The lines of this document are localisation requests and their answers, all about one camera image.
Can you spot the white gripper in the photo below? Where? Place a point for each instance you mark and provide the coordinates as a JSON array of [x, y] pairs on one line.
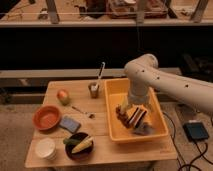
[[128, 101]]

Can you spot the grey blue towel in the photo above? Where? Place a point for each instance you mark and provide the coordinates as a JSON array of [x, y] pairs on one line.
[[144, 129]]

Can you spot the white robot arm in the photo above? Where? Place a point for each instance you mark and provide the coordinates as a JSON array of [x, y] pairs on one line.
[[143, 73]]

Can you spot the black bowl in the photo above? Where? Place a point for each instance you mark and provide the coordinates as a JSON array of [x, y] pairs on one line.
[[82, 154]]

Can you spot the red bowl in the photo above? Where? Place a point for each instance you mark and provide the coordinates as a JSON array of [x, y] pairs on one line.
[[46, 117]]

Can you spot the striped black white block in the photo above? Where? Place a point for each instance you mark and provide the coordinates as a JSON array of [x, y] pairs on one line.
[[138, 113]]

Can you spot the yellow plastic bin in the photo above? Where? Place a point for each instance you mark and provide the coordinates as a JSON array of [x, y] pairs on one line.
[[115, 92]]

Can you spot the brown chocolate piece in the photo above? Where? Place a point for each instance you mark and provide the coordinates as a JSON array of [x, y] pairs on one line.
[[122, 117]]

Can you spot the white utensil in cup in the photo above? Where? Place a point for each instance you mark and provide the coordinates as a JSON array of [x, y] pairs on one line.
[[99, 76]]

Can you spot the brown cup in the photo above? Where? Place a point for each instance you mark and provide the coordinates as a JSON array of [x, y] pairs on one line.
[[93, 94]]

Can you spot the metal spoon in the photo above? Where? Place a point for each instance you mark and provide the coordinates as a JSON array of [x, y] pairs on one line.
[[89, 115]]

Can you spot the corn cob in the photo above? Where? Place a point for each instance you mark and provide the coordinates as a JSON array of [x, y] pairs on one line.
[[82, 145]]

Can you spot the black foot pedal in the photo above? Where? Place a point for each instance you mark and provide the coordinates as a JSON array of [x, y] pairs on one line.
[[195, 131]]

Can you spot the blue sponge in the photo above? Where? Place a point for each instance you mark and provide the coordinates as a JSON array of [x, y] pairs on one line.
[[69, 124]]

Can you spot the green cucumber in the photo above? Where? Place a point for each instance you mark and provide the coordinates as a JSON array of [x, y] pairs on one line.
[[71, 141]]

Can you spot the white cup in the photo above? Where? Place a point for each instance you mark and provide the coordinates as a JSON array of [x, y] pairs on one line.
[[46, 149]]

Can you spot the wooden shelf rail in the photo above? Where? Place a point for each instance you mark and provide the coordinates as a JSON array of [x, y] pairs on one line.
[[4, 74]]

